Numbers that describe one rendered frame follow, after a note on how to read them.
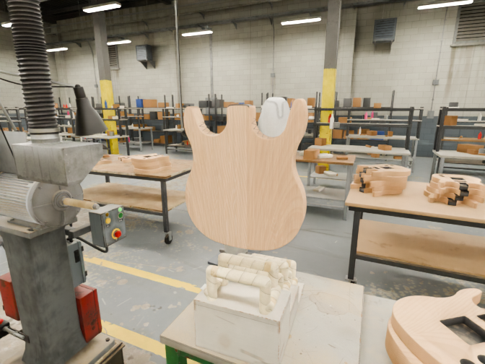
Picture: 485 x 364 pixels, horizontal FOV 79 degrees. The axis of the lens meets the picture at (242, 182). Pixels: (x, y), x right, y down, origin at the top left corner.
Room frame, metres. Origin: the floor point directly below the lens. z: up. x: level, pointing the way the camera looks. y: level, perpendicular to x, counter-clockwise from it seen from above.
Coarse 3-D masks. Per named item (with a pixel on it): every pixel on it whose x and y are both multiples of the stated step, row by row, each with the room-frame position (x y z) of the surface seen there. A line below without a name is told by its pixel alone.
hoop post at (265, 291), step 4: (260, 288) 0.71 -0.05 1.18; (264, 288) 0.71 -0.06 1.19; (268, 288) 0.71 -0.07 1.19; (260, 292) 0.71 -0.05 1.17; (264, 292) 0.71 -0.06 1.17; (268, 292) 0.71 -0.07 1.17; (260, 296) 0.71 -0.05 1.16; (264, 296) 0.71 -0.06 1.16; (268, 296) 0.71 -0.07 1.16; (260, 300) 0.71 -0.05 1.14; (264, 300) 0.71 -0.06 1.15; (268, 300) 0.71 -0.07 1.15; (260, 304) 0.71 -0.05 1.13; (264, 304) 0.71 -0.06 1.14; (260, 308) 0.71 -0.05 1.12; (264, 308) 0.71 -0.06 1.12; (260, 312) 0.71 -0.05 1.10; (264, 312) 0.71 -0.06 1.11; (268, 312) 0.71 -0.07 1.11
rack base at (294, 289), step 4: (292, 288) 0.95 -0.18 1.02; (296, 288) 0.95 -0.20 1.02; (292, 292) 0.92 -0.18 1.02; (296, 292) 0.92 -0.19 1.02; (292, 296) 0.90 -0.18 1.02; (296, 296) 0.91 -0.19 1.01; (292, 300) 0.88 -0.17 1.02; (296, 300) 0.92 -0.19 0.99; (292, 304) 0.86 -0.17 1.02; (296, 304) 0.92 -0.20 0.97; (292, 308) 0.86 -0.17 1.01; (296, 308) 0.93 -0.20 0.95; (292, 312) 0.86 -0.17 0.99; (296, 312) 0.93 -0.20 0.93; (292, 316) 0.86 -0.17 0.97; (292, 320) 0.87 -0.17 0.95
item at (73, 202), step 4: (64, 200) 1.27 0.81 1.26; (68, 200) 1.26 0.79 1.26; (72, 200) 1.25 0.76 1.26; (76, 200) 1.25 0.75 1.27; (80, 200) 1.25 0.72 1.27; (68, 204) 1.26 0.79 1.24; (72, 204) 1.24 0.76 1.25; (76, 204) 1.23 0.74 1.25; (80, 204) 1.22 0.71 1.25; (84, 204) 1.21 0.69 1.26; (88, 204) 1.21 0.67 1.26; (92, 204) 1.20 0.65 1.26; (84, 208) 1.22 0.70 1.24; (88, 208) 1.21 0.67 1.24; (92, 208) 1.20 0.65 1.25
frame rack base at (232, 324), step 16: (224, 288) 0.83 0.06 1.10; (240, 288) 0.83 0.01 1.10; (256, 288) 0.83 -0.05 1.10; (208, 304) 0.76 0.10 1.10; (224, 304) 0.75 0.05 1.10; (240, 304) 0.75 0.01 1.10; (256, 304) 0.75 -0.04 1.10; (288, 304) 0.78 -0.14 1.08; (208, 320) 0.76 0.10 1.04; (224, 320) 0.74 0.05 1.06; (240, 320) 0.72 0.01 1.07; (256, 320) 0.70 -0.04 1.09; (272, 320) 0.69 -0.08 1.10; (288, 320) 0.79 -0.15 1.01; (208, 336) 0.76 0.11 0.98; (224, 336) 0.74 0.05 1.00; (240, 336) 0.72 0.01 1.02; (256, 336) 0.70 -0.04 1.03; (272, 336) 0.69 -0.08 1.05; (288, 336) 0.80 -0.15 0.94; (224, 352) 0.74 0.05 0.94; (240, 352) 0.72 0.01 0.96; (256, 352) 0.70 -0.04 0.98; (272, 352) 0.68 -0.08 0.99
